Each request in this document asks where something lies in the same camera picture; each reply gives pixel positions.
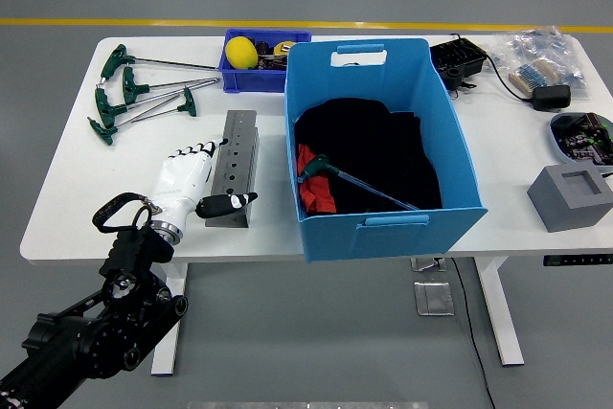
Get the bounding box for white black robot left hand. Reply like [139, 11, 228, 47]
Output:
[151, 138, 259, 234]

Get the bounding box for grey metal tool holder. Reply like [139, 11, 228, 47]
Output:
[204, 109, 260, 229]

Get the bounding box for large green T-handle hex wrench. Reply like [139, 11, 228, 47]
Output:
[296, 153, 421, 212]

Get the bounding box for large blue plastic box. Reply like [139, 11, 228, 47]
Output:
[283, 37, 488, 264]

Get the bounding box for small blue parts bin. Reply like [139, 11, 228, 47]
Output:
[217, 28, 313, 94]

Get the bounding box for red cloth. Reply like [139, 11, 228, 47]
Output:
[295, 143, 337, 215]

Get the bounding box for yellow lemon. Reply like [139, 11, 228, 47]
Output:
[224, 35, 260, 70]

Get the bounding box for dark small parts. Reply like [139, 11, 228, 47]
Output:
[256, 39, 289, 71]

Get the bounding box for white table leg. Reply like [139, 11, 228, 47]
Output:
[150, 262, 191, 376]
[473, 257, 526, 367]

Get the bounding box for black cloth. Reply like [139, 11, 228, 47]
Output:
[292, 97, 443, 213]

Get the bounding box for small metal floor plate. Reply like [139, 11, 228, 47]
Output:
[410, 258, 447, 272]

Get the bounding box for square metal floor plate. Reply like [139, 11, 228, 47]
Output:
[413, 281, 455, 317]

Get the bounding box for black plastic tray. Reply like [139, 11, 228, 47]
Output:
[428, 37, 489, 92]

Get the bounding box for yellow floor tape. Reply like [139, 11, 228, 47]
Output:
[0, 17, 613, 34]

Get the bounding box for beige resistor strip bundle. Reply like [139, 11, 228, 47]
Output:
[508, 57, 559, 98]

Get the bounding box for grey-blue bowl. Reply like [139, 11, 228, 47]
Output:
[548, 111, 613, 167]

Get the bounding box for black power adapter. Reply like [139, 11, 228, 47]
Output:
[531, 84, 573, 112]

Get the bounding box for clear bag of components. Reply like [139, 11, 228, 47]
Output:
[488, 25, 588, 102]

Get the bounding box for grey foam block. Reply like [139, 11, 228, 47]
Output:
[526, 163, 613, 233]

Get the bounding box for black table control panel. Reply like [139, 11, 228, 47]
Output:
[543, 253, 613, 267]

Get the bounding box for electronic components pile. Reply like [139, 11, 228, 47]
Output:
[551, 112, 613, 165]

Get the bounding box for black floor cable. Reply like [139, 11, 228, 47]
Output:
[449, 258, 497, 409]

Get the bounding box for black adapter cable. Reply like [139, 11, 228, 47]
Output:
[483, 54, 536, 103]

